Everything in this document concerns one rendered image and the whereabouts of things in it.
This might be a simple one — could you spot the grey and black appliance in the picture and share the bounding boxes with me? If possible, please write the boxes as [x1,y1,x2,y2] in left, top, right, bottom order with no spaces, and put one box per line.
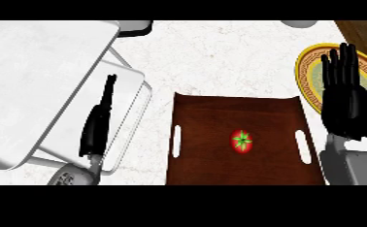
[114,20,155,38]

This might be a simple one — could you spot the yellow rimmed plate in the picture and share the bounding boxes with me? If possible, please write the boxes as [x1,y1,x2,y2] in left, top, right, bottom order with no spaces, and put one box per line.
[294,42,367,115]

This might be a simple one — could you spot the brown wooden tray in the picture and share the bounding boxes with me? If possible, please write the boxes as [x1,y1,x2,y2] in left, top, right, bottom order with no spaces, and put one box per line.
[164,91,327,186]

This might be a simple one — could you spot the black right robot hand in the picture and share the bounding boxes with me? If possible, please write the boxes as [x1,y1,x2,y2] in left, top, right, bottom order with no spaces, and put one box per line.
[320,42,367,142]

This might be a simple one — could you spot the red tomato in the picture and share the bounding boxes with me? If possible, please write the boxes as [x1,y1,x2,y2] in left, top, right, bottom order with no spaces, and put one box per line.
[229,129,253,154]

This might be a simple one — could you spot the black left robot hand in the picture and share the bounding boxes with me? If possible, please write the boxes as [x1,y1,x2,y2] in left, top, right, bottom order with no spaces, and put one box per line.
[77,73,118,158]

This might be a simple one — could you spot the pale grey round object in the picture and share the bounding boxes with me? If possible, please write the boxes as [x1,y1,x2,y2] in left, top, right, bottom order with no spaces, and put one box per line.
[280,20,318,29]

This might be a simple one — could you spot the white tiered rack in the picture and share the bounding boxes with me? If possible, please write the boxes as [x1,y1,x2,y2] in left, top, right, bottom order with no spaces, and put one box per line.
[0,20,155,177]

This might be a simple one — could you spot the brown wooden cabinet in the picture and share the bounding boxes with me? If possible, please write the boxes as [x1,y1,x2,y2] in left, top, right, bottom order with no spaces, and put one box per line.
[334,20,367,54]

